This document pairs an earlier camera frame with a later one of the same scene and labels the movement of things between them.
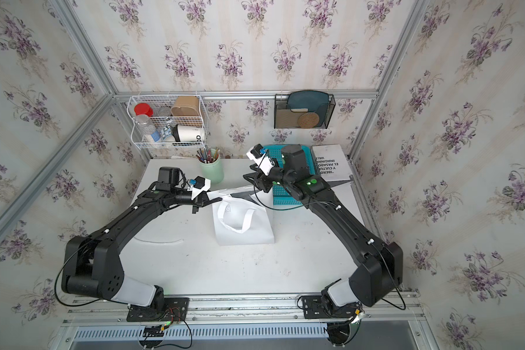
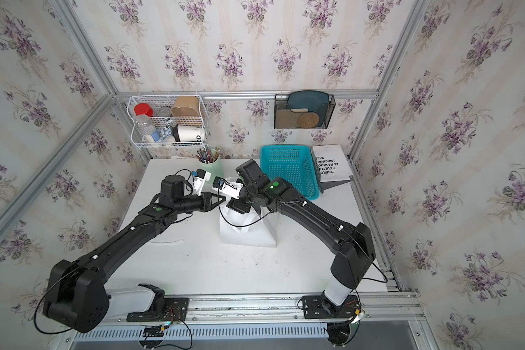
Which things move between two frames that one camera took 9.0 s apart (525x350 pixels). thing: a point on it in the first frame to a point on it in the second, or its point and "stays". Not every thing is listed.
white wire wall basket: (168, 121) stays
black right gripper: (259, 179) to (237, 206)
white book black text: (332, 162) stays
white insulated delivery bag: (243, 216) stays
